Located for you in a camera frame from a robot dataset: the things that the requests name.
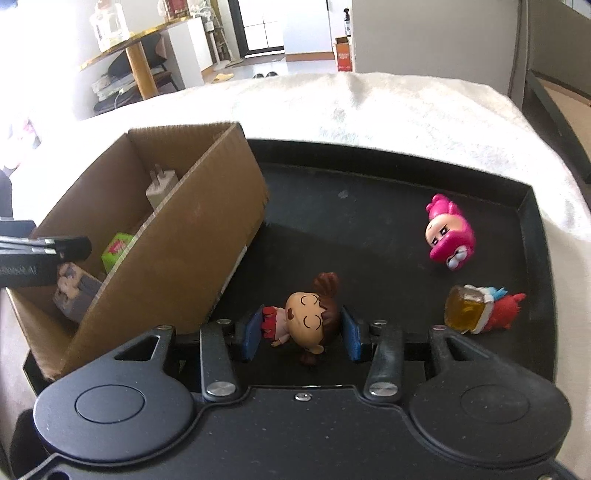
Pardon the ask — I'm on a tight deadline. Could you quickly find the white standing fan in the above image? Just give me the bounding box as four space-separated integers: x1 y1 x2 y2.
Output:
203 4 232 71

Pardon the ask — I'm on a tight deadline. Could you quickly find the dark tray with brown lining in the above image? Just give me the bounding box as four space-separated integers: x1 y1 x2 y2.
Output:
526 69 591 178

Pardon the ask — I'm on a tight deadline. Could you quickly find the black tray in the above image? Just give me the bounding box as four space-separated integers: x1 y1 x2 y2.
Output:
23 136 555 393

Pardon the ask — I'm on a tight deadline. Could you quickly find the brown cardboard box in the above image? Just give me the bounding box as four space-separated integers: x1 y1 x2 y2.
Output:
4 122 271 381

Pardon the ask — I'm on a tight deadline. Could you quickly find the red figurine with yellow block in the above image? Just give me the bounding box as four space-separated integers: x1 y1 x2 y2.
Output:
444 285 527 334

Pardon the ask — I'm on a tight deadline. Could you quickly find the orange cardboard box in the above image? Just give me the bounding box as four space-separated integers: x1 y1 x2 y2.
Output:
333 36 355 73

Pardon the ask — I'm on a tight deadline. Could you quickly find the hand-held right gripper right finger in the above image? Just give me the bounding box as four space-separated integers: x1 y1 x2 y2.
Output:
341 305 491 400

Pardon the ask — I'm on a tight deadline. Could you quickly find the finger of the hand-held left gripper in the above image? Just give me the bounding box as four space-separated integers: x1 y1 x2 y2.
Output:
0 235 92 265

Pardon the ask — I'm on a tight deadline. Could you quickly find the grey cube charger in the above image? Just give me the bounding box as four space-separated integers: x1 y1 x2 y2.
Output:
53 262 105 324

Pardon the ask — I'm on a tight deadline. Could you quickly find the yellow round table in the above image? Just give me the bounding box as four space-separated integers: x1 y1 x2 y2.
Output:
76 21 204 101

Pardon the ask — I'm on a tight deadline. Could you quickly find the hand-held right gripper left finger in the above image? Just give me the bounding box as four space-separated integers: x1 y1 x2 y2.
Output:
111 307 265 401

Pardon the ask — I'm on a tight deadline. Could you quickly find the brown-haired girl figurine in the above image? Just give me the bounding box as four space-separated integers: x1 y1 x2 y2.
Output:
261 272 342 367

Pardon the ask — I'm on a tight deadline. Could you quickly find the white charger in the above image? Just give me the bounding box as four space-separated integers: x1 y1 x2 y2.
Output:
145 164 178 213

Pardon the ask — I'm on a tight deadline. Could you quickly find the pink figurine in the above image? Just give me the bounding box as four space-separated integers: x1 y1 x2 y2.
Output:
425 194 476 271

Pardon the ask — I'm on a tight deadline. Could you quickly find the dark chair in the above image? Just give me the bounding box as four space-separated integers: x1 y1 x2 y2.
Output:
93 34 179 114

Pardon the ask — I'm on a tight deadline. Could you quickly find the dark grey upright board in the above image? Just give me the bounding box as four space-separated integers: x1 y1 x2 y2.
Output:
508 0 591 107

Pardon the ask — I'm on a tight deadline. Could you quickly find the large glass bottle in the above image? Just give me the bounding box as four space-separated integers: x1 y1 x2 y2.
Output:
90 0 131 51

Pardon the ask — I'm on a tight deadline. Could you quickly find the green cube charger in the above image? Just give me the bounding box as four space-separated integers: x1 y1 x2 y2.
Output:
102 232 136 275

